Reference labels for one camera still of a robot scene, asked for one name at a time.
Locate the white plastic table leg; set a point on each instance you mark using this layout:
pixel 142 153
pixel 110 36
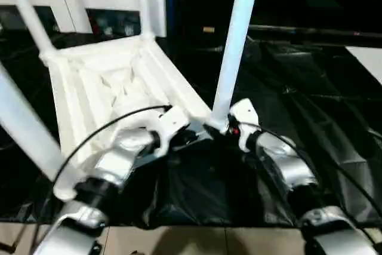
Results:
pixel 236 46
pixel 144 4
pixel 30 129
pixel 27 10

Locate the white plastic table top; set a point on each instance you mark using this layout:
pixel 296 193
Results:
pixel 119 82

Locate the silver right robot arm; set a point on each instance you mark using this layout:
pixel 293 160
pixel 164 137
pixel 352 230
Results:
pixel 292 171

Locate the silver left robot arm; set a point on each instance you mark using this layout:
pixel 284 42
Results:
pixel 113 162

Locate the black plastic mat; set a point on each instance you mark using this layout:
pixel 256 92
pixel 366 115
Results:
pixel 310 117

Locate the small tan tag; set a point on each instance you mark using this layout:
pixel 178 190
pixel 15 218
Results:
pixel 208 29

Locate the white flat board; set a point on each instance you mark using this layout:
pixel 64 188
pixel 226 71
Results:
pixel 367 64

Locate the black stand foot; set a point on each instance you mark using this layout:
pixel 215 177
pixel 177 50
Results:
pixel 7 246

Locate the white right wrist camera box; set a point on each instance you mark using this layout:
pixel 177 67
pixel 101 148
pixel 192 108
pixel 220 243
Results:
pixel 245 114

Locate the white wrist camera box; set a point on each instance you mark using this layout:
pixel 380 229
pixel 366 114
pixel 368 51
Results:
pixel 245 114
pixel 173 122

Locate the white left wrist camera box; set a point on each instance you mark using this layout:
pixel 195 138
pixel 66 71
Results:
pixel 173 122

